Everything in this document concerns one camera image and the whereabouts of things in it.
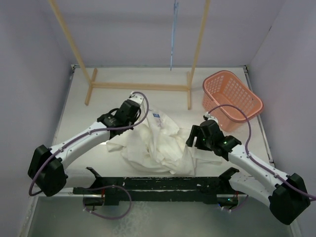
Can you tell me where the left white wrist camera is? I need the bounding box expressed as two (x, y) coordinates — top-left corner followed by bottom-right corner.
(128, 91), (144, 107)

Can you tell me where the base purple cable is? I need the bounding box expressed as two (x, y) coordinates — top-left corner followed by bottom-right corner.
(82, 185), (134, 220)
(218, 195), (250, 212)

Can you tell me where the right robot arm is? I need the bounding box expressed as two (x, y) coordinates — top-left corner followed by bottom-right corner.
(186, 119), (311, 225)

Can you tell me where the wooden clothes rack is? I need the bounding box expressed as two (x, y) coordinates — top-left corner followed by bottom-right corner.
(46, 0), (211, 110)

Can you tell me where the pink plastic basket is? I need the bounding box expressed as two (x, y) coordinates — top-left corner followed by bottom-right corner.
(202, 70), (264, 132)

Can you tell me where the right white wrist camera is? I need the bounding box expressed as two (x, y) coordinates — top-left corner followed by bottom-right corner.
(203, 112), (218, 123)

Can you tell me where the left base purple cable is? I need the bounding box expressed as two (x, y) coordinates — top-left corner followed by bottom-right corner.
(82, 185), (134, 220)

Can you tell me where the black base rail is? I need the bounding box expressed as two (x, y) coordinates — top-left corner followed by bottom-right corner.
(73, 167), (239, 206)

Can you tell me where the blue wire hanger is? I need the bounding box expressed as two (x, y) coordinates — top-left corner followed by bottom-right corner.
(170, 0), (179, 71)

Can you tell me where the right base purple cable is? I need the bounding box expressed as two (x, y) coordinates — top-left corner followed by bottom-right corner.
(218, 195), (250, 212)

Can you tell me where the white shirt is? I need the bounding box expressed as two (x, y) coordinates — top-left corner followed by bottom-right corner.
(106, 107), (222, 176)

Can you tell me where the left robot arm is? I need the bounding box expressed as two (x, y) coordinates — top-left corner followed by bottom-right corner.
(28, 98), (142, 197)

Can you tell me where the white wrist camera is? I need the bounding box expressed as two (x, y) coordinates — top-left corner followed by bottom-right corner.
(203, 112), (218, 123)
(128, 91), (144, 107)

